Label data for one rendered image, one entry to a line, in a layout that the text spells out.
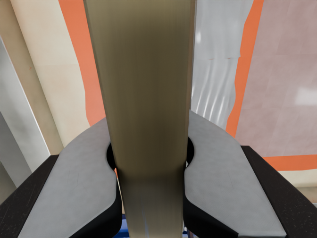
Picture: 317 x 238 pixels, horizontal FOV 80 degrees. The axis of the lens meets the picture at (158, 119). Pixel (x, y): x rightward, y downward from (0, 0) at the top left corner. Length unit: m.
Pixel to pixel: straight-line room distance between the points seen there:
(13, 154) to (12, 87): 1.65
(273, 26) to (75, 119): 0.28
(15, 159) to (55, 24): 1.73
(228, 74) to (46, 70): 0.23
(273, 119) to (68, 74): 0.30
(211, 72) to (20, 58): 0.22
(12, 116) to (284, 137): 0.39
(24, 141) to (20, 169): 1.70
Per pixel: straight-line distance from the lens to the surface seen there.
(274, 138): 0.36
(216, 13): 0.25
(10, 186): 0.36
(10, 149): 1.89
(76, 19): 0.26
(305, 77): 0.33
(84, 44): 0.26
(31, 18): 0.27
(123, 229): 0.40
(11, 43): 0.26
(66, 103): 0.29
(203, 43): 0.24
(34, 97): 0.28
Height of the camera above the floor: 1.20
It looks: 59 degrees down
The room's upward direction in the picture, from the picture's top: 176 degrees clockwise
